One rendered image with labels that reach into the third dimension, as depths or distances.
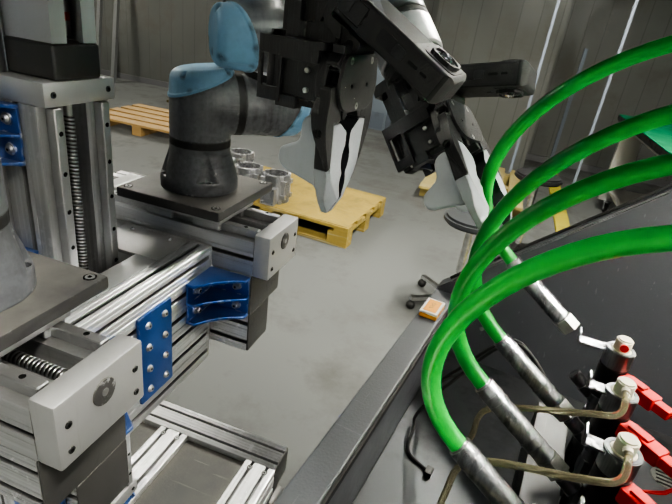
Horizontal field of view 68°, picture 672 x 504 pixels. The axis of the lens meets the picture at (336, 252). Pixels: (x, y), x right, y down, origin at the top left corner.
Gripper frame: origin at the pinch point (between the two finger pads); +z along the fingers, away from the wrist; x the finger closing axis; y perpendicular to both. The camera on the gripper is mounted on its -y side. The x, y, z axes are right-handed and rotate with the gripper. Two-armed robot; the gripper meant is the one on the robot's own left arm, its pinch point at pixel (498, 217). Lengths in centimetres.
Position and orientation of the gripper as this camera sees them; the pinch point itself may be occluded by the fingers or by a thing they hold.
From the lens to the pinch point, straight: 55.3
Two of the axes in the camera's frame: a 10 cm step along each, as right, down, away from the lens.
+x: -5.9, 0.5, -8.0
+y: -7.3, 3.8, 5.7
